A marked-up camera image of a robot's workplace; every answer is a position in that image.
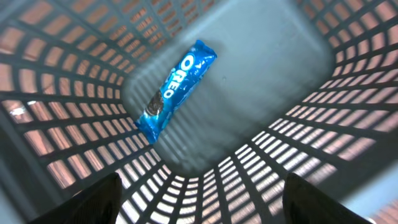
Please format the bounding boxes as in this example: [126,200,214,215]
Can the blue Oreo cookie pack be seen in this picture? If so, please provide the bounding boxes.
[135,40,217,144]

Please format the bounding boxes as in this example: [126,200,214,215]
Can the grey plastic mesh basket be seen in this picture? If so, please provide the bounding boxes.
[1,0,397,223]

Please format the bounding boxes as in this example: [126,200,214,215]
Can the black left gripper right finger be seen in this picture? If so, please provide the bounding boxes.
[282,173,370,224]

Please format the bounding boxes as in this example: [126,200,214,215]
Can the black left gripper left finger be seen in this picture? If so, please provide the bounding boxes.
[29,172,123,224]

